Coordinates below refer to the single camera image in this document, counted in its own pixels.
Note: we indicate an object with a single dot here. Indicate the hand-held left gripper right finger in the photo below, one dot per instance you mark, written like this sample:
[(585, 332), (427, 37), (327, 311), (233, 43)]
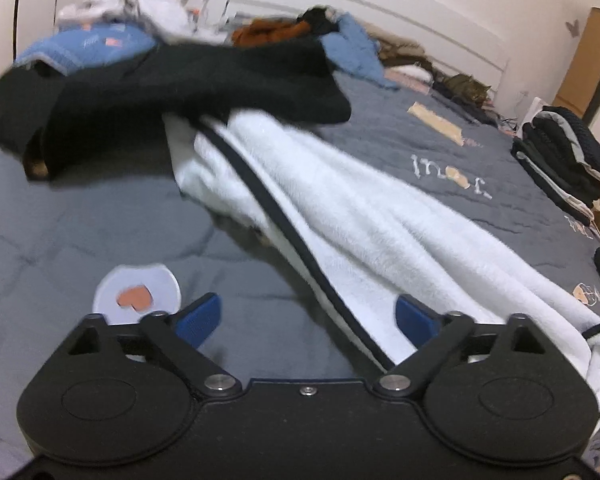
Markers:
[(417, 322)]

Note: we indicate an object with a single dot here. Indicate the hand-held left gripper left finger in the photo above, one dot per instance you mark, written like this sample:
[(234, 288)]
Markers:
[(200, 317)]

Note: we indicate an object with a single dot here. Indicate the white printed fleece blanket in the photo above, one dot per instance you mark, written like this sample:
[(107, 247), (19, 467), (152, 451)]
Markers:
[(355, 210)]

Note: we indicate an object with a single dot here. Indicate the stack of folded dark clothes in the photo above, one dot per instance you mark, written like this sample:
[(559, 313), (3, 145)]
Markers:
[(560, 160)]

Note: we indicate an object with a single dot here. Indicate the beige folded clothes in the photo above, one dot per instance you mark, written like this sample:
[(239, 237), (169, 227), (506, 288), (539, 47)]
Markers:
[(402, 52)]

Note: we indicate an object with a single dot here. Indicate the grey quilted bedspread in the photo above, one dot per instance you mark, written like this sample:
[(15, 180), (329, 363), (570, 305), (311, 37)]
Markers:
[(80, 230)]

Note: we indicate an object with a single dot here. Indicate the tabby cat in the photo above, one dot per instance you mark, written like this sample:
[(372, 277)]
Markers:
[(472, 91)]

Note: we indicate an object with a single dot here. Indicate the black coat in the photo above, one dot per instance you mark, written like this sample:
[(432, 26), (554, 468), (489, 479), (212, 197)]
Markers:
[(180, 80)]

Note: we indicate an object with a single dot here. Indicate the white folded garment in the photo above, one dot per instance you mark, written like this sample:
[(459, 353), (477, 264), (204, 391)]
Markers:
[(412, 72)]

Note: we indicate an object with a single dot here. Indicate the white headboard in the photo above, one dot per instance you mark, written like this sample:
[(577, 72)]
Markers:
[(430, 45)]

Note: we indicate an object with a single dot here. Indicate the blue denim garment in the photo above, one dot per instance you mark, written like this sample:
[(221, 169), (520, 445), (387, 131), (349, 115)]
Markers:
[(355, 50)]

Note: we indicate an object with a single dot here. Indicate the brown garment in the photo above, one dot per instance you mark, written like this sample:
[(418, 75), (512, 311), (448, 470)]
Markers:
[(265, 32)]

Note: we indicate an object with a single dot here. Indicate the blue pillow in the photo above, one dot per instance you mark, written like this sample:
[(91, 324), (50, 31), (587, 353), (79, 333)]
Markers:
[(80, 42)]

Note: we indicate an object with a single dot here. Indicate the white crumpled hoodie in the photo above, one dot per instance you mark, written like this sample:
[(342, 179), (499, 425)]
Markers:
[(155, 10)]

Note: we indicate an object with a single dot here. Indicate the black crumpled garment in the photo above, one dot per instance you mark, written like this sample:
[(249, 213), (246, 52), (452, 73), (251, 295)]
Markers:
[(322, 17)]

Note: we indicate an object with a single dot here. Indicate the tall cardboard sheet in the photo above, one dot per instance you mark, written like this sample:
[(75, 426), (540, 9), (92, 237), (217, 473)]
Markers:
[(585, 50)]

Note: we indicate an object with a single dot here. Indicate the butterfly wall sticker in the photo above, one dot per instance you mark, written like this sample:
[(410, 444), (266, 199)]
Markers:
[(572, 27)]

